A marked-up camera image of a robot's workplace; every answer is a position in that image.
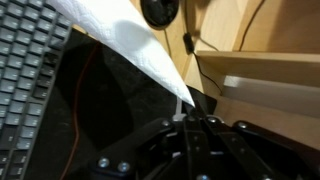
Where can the wooden cubby shelf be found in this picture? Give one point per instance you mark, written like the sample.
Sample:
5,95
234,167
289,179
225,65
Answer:
260,59

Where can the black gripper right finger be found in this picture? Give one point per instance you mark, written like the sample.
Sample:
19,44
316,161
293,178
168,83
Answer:
206,105

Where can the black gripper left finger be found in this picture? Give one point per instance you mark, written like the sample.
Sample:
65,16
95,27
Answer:
191,112

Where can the black desk mat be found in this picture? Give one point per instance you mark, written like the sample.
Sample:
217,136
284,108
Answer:
98,98

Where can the white paper towel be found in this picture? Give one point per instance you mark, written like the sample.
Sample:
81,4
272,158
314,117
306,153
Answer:
119,25

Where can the black gooseneck desk lamp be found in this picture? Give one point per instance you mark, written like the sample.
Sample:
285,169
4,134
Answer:
159,13

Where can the grey mechanical keyboard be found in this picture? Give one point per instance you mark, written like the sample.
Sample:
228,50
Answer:
33,35

